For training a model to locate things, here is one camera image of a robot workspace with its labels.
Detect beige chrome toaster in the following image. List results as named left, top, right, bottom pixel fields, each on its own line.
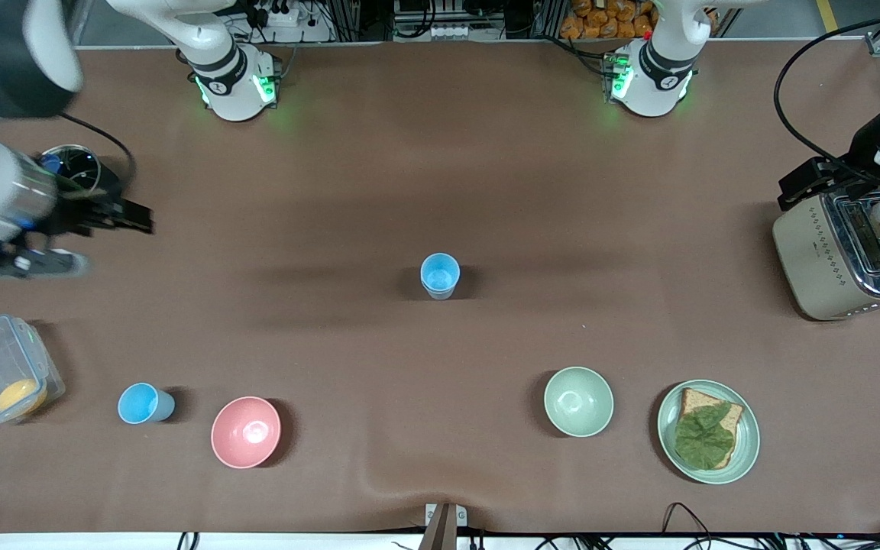
left=772, top=187, right=880, bottom=322

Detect orange round fruit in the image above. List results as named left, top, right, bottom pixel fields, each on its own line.
left=0, top=379, right=48, bottom=417

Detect pink bowl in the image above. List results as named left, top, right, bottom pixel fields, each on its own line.
left=211, top=396, right=282, bottom=469

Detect white power strip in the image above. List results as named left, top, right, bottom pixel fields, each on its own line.
left=251, top=0, right=302, bottom=28

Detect brown bread slice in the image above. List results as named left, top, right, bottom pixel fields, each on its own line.
left=677, top=387, right=745, bottom=470

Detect orange snack bags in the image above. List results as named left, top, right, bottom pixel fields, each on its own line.
left=560, top=0, right=658, bottom=40

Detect pale green plate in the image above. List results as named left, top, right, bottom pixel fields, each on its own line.
left=657, top=380, right=761, bottom=485

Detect brown table mat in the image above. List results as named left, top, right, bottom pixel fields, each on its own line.
left=0, top=40, right=880, bottom=535

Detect green lettuce leaf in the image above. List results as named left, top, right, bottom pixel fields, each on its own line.
left=674, top=403, right=736, bottom=470

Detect pale green bowl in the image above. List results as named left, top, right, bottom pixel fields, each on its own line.
left=544, top=367, right=615, bottom=438

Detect black pot with blue handle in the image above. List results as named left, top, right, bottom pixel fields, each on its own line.
left=38, top=144, right=125, bottom=202

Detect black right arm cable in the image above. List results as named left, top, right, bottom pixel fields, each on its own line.
left=58, top=113, right=138, bottom=192

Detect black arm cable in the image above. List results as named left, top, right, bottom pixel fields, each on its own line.
left=58, top=113, right=138, bottom=192
left=773, top=6, right=880, bottom=181

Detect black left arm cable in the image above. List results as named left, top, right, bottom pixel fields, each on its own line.
left=773, top=6, right=880, bottom=181

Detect black looped cable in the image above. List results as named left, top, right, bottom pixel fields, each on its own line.
left=662, top=502, right=720, bottom=550

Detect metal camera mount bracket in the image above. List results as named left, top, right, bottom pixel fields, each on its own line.
left=417, top=502, right=468, bottom=550

